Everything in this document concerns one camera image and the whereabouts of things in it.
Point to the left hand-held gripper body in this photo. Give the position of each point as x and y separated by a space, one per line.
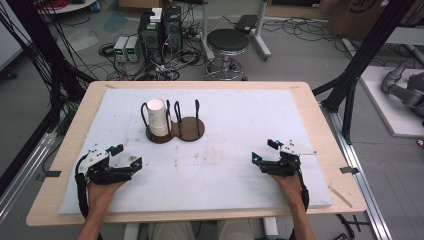
96 156

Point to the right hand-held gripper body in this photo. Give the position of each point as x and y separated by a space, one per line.
286 163

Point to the plain white paper cup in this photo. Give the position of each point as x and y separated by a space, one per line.
156 111

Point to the person's right hand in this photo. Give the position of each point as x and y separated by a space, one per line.
290 188

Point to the person's left hand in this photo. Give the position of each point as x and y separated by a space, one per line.
100 196

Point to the light wooden table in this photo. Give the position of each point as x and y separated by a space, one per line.
321 140

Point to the white foam mat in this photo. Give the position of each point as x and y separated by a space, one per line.
216 186

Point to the black tape piece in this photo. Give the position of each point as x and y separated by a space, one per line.
50 174
349 170

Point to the thin wooden stick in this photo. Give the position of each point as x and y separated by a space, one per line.
340 196

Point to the white table leg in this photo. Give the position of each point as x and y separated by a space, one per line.
131 231
270 228

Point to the person's right leg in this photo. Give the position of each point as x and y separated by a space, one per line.
235 230

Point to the person's leg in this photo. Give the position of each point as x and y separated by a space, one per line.
235 230
170 231

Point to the person's left leg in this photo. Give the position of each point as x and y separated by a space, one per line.
170 231

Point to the grey bench power supply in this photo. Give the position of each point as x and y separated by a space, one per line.
120 48
132 48

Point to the white metal stand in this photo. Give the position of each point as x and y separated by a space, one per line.
261 40

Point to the white floor platform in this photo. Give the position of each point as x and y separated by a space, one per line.
383 106

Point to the black round stool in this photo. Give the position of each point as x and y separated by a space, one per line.
227 40

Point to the black computer tower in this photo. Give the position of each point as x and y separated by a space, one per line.
172 30
150 36

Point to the black flat device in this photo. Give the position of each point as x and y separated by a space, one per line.
246 23

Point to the white round table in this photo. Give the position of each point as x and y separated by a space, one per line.
73 6

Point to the brown cardboard box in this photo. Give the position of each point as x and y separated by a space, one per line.
360 16

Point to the aluminium floor rail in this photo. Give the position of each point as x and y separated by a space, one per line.
26 176
356 173

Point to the black metal frame post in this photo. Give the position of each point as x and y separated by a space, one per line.
363 56
43 43

